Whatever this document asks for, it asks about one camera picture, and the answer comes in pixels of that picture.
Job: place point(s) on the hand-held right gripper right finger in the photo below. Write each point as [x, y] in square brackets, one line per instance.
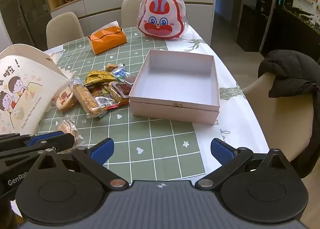
[222, 150]

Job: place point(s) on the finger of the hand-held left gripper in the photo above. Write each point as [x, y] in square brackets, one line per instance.
[47, 137]
[22, 150]

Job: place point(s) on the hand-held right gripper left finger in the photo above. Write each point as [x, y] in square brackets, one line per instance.
[103, 150]

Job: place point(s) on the round bread clear packet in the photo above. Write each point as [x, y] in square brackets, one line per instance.
[68, 127]

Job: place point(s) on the round cookie packet red print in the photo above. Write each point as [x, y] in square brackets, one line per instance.
[65, 99]

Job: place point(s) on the red colourful snack packet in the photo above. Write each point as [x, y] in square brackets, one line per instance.
[105, 100]

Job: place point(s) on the long biscuit packet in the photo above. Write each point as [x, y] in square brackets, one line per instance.
[86, 98]

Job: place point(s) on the orange yellow snack packet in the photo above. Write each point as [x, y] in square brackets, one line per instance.
[115, 92]

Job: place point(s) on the pink cardboard box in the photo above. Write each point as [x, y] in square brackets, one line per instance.
[172, 108]

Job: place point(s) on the small orange snack packet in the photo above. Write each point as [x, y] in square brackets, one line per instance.
[110, 68]

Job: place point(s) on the white floral tablecloth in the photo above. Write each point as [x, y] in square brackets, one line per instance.
[240, 118]

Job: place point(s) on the green checked table mat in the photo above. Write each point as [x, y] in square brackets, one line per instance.
[150, 138]

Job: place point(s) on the beige cloth bag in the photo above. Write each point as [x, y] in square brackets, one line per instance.
[25, 88]

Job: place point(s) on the cream dining chair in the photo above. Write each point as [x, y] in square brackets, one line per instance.
[132, 8]
[282, 118]
[65, 28]

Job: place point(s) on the black jacket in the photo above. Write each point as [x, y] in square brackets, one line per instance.
[290, 73]

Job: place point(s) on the orange tissue box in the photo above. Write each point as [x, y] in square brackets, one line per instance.
[107, 41]

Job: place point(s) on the dark glass door cabinet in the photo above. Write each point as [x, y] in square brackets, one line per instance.
[22, 13]

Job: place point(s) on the black floor appliance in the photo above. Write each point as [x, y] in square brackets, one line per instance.
[255, 23]

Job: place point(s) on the black fish tank stand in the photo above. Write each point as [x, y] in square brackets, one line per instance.
[287, 36]

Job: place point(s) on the rabbit face plastic bag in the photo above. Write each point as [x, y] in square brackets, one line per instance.
[160, 18]

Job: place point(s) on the cream shelf cabinet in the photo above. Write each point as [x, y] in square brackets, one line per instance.
[100, 3]

